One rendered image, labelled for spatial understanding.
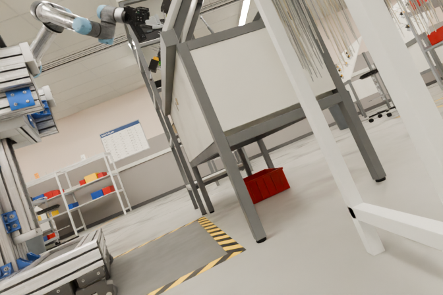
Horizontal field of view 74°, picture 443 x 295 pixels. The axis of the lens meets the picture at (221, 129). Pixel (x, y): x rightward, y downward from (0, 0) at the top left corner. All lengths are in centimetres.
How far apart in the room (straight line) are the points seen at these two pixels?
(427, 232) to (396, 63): 26
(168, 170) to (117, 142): 173
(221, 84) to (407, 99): 81
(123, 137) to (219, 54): 814
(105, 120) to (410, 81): 924
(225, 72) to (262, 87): 16
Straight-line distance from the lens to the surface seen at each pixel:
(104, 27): 168
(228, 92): 115
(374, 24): 45
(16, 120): 159
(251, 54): 123
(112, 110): 947
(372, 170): 136
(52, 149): 1000
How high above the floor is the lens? 32
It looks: 6 degrees up
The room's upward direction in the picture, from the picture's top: 23 degrees counter-clockwise
